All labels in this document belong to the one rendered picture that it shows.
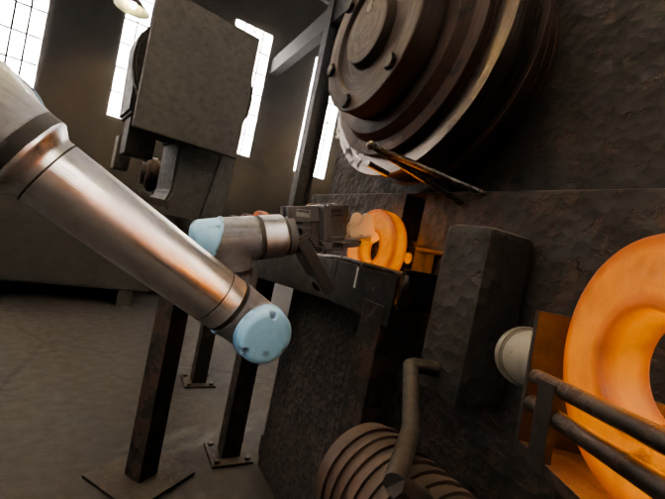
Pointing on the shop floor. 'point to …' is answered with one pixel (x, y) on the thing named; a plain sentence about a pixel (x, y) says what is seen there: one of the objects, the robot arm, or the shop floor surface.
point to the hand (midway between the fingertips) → (376, 239)
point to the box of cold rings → (55, 254)
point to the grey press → (187, 105)
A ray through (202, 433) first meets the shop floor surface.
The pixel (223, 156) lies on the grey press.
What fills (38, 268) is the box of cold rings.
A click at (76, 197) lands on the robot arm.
